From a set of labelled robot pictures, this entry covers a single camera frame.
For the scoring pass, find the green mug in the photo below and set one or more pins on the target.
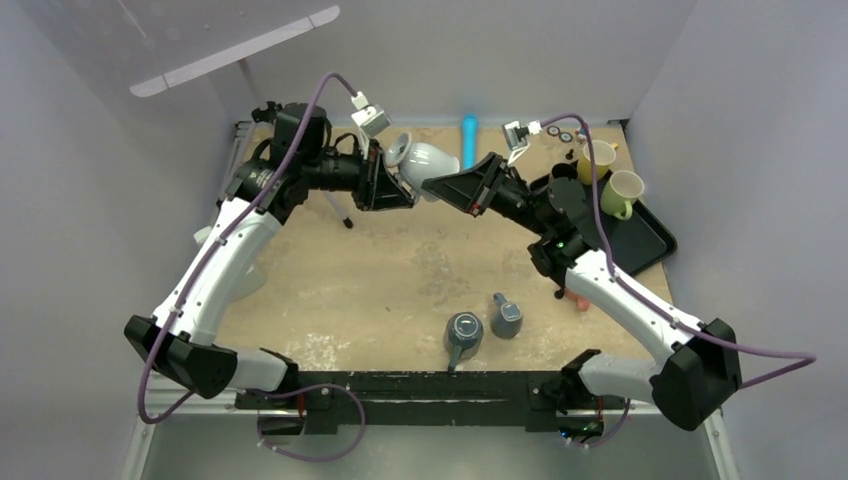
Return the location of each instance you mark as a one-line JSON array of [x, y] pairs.
[[622, 190]]

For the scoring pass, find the tripod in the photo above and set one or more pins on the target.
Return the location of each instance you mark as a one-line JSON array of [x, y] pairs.
[[247, 134]]

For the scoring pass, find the small figurine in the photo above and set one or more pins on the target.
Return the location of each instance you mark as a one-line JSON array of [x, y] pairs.
[[580, 136]]

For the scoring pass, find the aluminium frame rail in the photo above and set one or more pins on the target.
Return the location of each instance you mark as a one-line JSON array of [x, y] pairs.
[[215, 442]]

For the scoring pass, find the black tray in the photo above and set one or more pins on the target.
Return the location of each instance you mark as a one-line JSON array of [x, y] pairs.
[[636, 238]]

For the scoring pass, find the yellow mug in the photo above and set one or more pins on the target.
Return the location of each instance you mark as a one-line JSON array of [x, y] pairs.
[[595, 161]]

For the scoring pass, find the slate blue mug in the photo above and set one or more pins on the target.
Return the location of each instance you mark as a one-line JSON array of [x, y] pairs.
[[507, 321]]

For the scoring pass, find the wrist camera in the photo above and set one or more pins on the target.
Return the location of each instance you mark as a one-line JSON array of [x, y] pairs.
[[369, 119], [517, 136]]

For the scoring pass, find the light grey mug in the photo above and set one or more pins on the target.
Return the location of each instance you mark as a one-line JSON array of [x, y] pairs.
[[419, 161]]

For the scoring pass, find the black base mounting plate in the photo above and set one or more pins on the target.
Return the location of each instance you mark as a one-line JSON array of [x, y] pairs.
[[537, 401]]

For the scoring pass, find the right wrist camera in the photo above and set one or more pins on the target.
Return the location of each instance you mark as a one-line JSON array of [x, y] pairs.
[[517, 136]]

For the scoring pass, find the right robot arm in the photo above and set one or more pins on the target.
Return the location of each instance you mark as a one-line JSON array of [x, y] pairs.
[[693, 367]]

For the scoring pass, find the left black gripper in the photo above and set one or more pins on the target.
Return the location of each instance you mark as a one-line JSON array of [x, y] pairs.
[[379, 190]]

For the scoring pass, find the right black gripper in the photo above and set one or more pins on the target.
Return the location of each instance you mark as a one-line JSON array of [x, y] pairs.
[[472, 191]]

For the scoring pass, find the overhead light panel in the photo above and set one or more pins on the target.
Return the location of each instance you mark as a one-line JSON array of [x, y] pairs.
[[184, 40]]

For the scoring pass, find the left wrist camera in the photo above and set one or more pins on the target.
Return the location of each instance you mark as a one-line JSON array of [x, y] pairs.
[[369, 119]]

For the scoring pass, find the brown mug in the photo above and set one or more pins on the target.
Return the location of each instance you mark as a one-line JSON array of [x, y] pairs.
[[563, 170]]

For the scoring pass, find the dark blue-grey mug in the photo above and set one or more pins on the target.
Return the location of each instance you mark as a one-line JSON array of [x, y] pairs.
[[462, 338]]

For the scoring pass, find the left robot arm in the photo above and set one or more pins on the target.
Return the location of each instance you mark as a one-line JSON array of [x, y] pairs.
[[178, 340]]

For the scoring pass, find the blue cylinder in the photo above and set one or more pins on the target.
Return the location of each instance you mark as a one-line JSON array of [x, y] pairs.
[[469, 134]]

